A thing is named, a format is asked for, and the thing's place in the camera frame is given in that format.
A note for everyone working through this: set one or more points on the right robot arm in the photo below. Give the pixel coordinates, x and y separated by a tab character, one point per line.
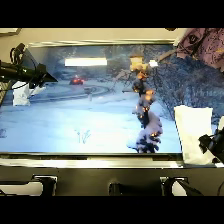
218	146

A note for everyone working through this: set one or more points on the white garment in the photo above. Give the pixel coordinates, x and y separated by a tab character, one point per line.
22	95

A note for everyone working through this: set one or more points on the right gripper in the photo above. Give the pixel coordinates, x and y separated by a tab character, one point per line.
207	144

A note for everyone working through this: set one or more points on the white T-shirt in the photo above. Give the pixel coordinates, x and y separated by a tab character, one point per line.
193	130

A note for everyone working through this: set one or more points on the silver frame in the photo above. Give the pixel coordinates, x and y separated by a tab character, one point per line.
100	163

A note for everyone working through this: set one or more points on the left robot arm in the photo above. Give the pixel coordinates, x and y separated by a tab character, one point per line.
16	73

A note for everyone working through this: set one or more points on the purple patterned garment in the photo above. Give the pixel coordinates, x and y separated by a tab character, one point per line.
203	45

